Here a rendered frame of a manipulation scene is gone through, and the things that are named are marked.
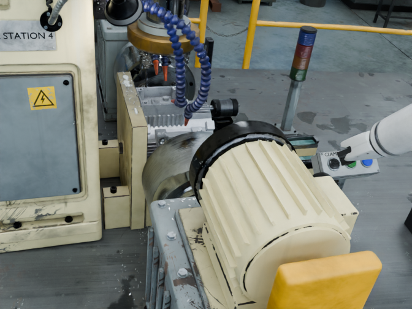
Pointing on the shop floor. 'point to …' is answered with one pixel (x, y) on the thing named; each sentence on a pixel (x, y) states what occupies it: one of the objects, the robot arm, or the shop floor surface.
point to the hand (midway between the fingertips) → (347, 157)
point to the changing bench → (387, 14)
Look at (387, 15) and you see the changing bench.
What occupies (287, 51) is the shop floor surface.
